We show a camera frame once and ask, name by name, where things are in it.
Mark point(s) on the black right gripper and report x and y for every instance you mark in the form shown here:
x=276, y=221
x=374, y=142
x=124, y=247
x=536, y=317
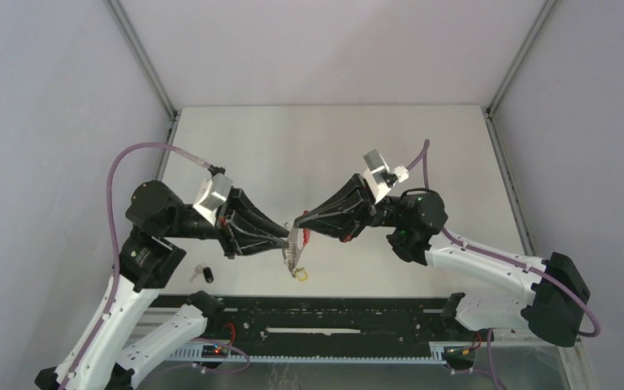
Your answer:
x=345, y=226

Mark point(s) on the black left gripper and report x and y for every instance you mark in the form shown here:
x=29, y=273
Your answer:
x=236, y=222

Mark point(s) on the red-handled metal key holder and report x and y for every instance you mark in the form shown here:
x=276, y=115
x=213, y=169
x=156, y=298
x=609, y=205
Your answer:
x=298, y=238

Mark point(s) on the black key tag with key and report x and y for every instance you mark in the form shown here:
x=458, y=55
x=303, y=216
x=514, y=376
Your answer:
x=202, y=271

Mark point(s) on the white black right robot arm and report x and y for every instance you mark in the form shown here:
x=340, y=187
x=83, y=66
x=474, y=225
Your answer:
x=546, y=295

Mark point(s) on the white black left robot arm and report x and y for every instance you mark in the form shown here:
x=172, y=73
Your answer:
x=104, y=357

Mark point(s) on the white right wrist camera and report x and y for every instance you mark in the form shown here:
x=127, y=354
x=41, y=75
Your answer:
x=380, y=177

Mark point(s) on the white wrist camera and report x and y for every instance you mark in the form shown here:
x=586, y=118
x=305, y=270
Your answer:
x=212, y=194
x=380, y=177

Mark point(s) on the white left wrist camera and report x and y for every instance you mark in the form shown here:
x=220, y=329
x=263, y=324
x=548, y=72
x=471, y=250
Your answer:
x=212, y=194

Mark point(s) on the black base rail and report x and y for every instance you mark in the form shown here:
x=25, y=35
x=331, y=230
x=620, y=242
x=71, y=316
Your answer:
x=341, y=329

